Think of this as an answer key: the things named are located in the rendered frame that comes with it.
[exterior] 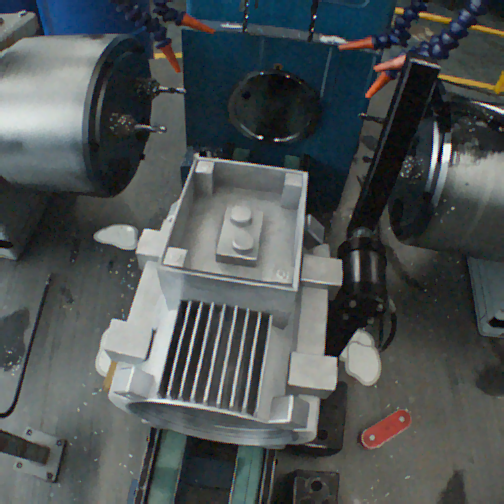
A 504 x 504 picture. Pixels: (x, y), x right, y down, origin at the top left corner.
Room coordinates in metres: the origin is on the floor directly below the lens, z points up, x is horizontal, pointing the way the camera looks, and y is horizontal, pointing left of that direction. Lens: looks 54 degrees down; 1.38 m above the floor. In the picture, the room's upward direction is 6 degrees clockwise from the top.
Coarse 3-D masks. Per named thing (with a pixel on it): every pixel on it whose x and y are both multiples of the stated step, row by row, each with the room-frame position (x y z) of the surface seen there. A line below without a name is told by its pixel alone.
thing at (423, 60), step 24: (408, 72) 0.31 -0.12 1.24; (432, 72) 0.31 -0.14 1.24; (408, 96) 0.31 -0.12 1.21; (408, 120) 0.31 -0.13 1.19; (384, 144) 0.31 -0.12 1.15; (408, 144) 0.31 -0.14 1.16; (384, 168) 0.31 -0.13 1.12; (360, 192) 0.33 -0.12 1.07; (384, 192) 0.31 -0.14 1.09; (360, 216) 0.31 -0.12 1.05
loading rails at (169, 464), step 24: (288, 168) 0.52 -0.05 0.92; (168, 432) 0.07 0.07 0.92; (144, 456) 0.04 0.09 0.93; (168, 456) 0.04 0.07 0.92; (192, 456) 0.05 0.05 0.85; (240, 456) 0.05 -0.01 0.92; (264, 456) 0.06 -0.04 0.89; (144, 480) 0.01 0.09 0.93; (168, 480) 0.01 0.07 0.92; (192, 480) 0.02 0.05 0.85; (216, 480) 0.03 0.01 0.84; (240, 480) 0.02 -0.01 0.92; (264, 480) 0.03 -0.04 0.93
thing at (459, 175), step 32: (448, 96) 0.42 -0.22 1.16; (480, 96) 0.44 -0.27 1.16; (448, 128) 0.38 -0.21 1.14; (480, 128) 0.38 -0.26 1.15; (416, 160) 0.39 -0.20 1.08; (448, 160) 0.35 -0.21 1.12; (480, 160) 0.35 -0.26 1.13; (416, 192) 0.37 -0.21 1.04; (448, 192) 0.33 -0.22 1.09; (480, 192) 0.33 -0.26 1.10; (416, 224) 0.33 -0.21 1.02; (448, 224) 0.31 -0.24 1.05; (480, 224) 0.31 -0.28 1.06; (480, 256) 0.32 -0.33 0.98
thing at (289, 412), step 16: (304, 224) 0.25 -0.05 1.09; (320, 224) 0.26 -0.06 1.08; (304, 240) 0.24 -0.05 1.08; (320, 240) 0.24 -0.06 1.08; (128, 368) 0.09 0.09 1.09; (128, 384) 0.08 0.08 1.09; (144, 384) 0.08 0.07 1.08; (272, 400) 0.08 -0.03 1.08; (288, 400) 0.08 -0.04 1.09; (272, 416) 0.07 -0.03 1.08; (288, 416) 0.07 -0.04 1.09; (304, 416) 0.07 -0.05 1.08; (272, 448) 0.06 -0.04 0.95
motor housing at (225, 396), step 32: (160, 288) 0.18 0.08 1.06; (128, 320) 0.14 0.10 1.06; (160, 320) 0.14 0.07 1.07; (192, 320) 0.14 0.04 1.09; (224, 320) 0.14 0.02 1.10; (256, 320) 0.14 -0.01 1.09; (320, 320) 0.16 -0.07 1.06; (160, 352) 0.11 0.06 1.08; (192, 352) 0.11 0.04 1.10; (224, 352) 0.11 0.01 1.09; (256, 352) 0.12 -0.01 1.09; (288, 352) 0.13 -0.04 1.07; (320, 352) 0.13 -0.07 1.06; (160, 384) 0.08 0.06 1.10; (192, 384) 0.08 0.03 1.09; (224, 384) 0.08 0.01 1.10; (256, 384) 0.09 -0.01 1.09; (160, 416) 0.08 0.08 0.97; (192, 416) 0.09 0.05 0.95; (224, 416) 0.09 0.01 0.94; (256, 416) 0.07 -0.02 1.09
